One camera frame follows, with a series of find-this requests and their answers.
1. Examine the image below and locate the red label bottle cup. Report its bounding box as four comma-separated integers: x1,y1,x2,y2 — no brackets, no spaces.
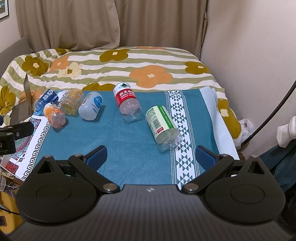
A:
113,82,143,123

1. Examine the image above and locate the green label bottle cup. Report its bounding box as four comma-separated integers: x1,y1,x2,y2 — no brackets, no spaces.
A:
145,105,182,152

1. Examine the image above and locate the white blue label bottle cup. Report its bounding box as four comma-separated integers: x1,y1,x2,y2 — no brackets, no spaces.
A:
78,91,103,121

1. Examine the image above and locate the yellow orange label bottle cup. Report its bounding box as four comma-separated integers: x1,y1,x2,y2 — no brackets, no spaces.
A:
61,88,84,116

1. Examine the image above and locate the dark blue label bottle cup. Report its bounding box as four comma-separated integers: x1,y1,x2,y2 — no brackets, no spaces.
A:
35,89,59,115

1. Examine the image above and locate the white plastic bag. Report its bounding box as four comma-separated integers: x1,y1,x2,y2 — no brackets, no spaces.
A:
239,118,253,141

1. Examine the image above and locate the blue patterned cloth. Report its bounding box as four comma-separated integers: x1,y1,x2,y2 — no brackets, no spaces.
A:
1,87,238,187

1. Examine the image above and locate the grey cardboard flap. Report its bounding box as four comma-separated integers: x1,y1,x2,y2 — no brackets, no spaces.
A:
10,74,33,125

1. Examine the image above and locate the black device on left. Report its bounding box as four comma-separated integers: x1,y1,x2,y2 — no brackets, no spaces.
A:
0,121,34,156

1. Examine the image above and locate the yellow box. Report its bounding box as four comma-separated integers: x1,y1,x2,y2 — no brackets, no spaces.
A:
0,192,23,234

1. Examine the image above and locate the floral striped duvet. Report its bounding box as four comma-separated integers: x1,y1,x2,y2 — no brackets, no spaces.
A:
1,46,242,146

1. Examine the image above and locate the grey headboard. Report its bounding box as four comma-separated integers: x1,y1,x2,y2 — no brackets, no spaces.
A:
0,38,33,76

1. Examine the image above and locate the framed picture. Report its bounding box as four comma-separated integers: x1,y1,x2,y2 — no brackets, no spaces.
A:
0,0,9,19

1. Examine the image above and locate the black cable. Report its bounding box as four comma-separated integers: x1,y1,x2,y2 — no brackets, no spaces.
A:
241,79,296,145

